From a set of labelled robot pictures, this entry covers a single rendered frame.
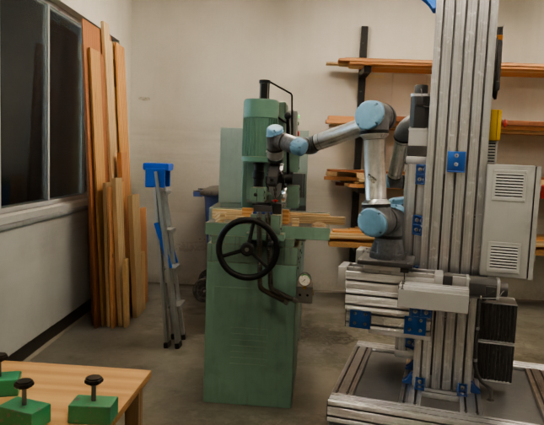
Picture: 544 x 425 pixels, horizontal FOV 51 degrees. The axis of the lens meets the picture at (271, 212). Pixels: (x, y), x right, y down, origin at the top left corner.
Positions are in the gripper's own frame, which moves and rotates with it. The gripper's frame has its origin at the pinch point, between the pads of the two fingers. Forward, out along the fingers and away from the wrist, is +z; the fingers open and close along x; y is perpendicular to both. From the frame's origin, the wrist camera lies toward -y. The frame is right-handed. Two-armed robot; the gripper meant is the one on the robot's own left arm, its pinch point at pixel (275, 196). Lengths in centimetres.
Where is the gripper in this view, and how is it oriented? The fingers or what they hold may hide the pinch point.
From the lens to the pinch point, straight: 270.6
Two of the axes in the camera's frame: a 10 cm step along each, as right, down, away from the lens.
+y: 1.0, -5.8, 8.1
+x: -10.0, -0.5, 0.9
